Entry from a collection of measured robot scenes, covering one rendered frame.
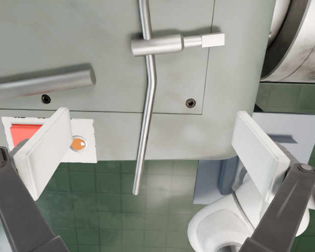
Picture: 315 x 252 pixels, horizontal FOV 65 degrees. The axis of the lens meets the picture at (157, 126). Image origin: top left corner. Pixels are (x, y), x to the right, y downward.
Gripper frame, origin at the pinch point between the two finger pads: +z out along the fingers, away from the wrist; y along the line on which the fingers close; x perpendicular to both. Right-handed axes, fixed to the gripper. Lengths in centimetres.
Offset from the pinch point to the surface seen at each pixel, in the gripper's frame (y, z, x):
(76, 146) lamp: -11.6, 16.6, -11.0
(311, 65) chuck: 25.1, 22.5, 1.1
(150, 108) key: -0.3, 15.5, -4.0
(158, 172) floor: 6, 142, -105
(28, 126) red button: -18.1, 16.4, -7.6
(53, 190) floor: -77, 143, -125
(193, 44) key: 4.8, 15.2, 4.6
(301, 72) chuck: 24.7, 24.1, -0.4
